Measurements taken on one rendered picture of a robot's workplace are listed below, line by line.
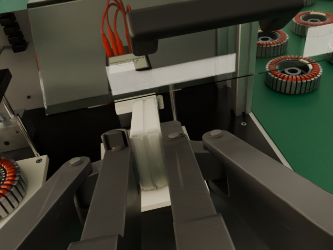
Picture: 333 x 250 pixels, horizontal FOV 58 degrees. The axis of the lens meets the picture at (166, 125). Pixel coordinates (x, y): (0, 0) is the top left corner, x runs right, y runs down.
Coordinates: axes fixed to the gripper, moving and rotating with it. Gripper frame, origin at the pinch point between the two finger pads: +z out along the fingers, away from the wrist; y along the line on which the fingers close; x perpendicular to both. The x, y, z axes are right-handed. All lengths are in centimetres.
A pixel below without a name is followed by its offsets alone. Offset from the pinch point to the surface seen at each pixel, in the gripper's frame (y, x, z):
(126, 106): -3.5, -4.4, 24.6
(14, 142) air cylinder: -25.8, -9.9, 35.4
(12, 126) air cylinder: -24.6, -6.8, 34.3
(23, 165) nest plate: -23.1, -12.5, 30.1
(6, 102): -24.6, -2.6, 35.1
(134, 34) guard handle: 0.2, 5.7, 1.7
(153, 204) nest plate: -2.2, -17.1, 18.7
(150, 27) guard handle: 1.3, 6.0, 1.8
